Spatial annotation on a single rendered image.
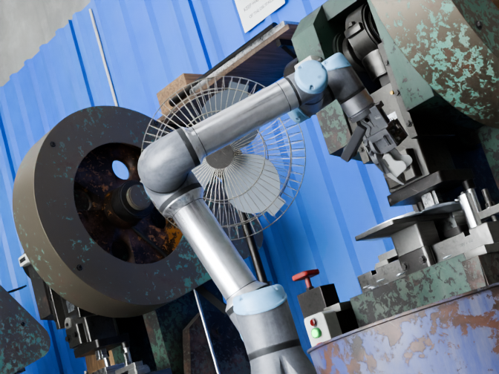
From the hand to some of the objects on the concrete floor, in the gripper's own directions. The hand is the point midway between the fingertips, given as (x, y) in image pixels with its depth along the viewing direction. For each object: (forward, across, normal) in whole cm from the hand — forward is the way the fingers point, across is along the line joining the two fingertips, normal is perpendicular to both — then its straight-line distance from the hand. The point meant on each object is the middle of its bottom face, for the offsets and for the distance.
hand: (399, 180), depth 233 cm
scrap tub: (+42, -115, -59) cm, 136 cm away
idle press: (+108, +26, +180) cm, 212 cm away
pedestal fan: (+111, +33, +97) cm, 152 cm away
